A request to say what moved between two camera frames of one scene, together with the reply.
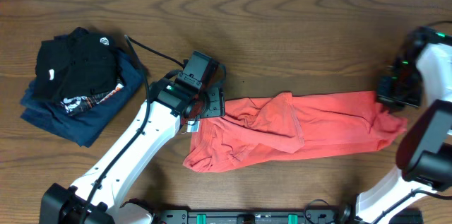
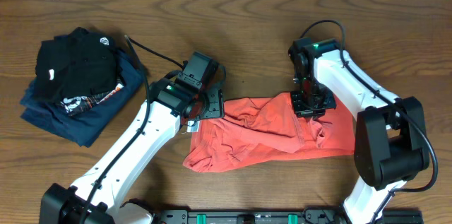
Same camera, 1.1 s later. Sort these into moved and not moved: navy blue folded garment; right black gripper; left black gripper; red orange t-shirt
Moved: right black gripper
Not moved: red orange t-shirt; navy blue folded garment; left black gripper
